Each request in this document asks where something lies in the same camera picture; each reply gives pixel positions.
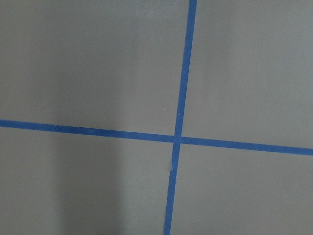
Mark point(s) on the blue tape strip lengthwise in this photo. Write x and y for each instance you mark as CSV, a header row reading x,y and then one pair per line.
x,y
189,33

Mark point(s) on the blue tape strip crosswise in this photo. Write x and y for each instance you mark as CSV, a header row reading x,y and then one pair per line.
x,y
154,137

